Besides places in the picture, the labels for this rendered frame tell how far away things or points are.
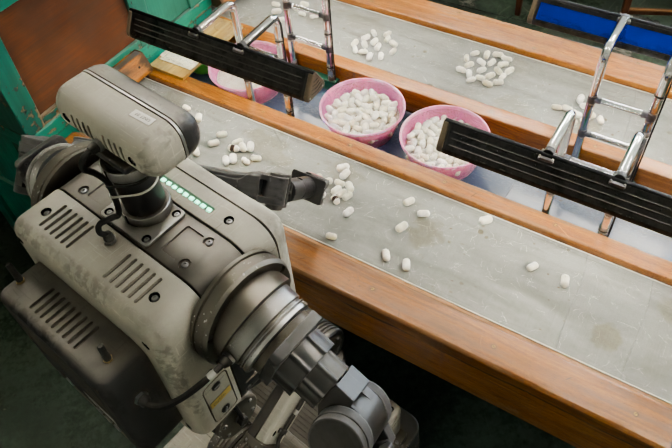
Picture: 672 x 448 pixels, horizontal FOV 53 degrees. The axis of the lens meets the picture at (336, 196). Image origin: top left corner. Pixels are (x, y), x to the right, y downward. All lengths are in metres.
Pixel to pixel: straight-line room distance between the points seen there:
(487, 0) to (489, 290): 2.51
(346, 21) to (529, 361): 1.42
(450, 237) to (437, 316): 0.26
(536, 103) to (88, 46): 1.38
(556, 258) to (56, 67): 1.49
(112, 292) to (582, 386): 1.05
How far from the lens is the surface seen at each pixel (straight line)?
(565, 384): 1.59
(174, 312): 0.87
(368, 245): 1.77
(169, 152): 0.80
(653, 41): 1.93
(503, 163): 1.52
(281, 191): 1.57
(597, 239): 1.83
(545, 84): 2.27
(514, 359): 1.59
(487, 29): 2.43
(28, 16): 2.06
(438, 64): 2.30
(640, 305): 1.77
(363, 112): 2.12
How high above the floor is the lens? 2.16
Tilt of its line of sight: 49 degrees down
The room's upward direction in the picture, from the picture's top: 5 degrees counter-clockwise
